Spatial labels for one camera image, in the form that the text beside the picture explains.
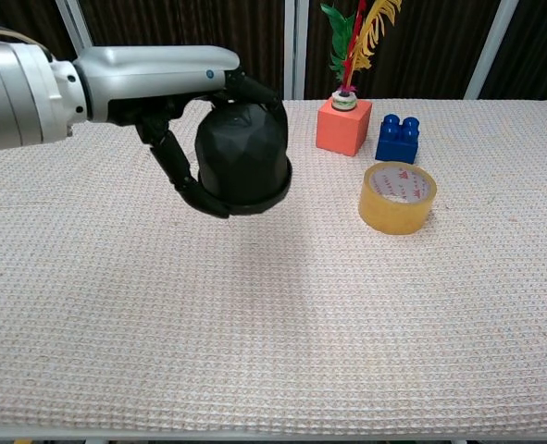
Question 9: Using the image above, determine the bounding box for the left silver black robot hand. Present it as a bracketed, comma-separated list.
[71, 44, 288, 220]

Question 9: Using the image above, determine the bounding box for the black round object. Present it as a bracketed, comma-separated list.
[193, 102, 290, 205]

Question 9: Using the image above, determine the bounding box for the dark pleated partition panel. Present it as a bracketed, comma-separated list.
[479, 0, 547, 102]
[0, 0, 76, 62]
[76, 0, 287, 102]
[305, 0, 503, 101]

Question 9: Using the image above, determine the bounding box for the orange foam block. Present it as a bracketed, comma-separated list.
[315, 98, 374, 158]

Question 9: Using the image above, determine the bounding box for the colourful feather shuttlecock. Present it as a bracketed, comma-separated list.
[319, 0, 403, 113]

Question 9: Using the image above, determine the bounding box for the blue building brick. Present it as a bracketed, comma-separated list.
[375, 114, 421, 166]

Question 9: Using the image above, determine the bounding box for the beige waffle tablecloth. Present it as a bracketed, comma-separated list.
[0, 98, 547, 434]

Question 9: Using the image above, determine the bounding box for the yellowish packing tape roll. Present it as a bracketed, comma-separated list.
[357, 161, 439, 236]

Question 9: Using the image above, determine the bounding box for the aluminium partition post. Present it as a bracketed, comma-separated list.
[283, 0, 309, 101]
[54, 0, 93, 50]
[463, 0, 519, 101]

